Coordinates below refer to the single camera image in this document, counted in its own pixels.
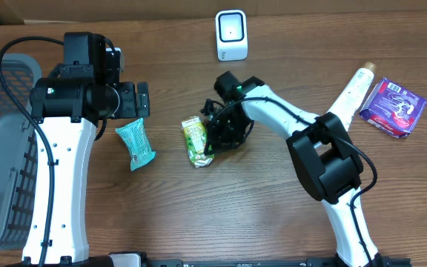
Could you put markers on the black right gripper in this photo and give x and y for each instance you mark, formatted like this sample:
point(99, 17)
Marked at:
point(222, 139)

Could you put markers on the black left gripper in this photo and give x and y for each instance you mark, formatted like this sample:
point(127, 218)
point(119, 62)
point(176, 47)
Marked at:
point(133, 106)

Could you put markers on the green juice pouch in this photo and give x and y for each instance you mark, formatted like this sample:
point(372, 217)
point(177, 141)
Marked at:
point(195, 139)

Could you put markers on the teal snack packet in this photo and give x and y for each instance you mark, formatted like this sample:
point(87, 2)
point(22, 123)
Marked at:
point(135, 138)

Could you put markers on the white tube gold cap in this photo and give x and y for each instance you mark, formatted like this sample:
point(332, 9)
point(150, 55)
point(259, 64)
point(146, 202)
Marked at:
point(351, 98)

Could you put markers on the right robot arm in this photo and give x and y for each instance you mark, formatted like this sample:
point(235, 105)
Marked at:
point(327, 164)

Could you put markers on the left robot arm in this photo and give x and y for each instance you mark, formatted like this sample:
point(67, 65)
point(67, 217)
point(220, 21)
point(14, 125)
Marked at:
point(68, 110)

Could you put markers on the white barcode scanner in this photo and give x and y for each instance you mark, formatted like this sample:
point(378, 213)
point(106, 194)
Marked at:
point(231, 35)

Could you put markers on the grey plastic basket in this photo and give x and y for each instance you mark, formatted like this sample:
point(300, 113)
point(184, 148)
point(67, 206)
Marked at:
point(18, 166)

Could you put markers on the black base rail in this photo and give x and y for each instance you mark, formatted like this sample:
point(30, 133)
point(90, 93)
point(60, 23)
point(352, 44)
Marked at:
point(310, 262)

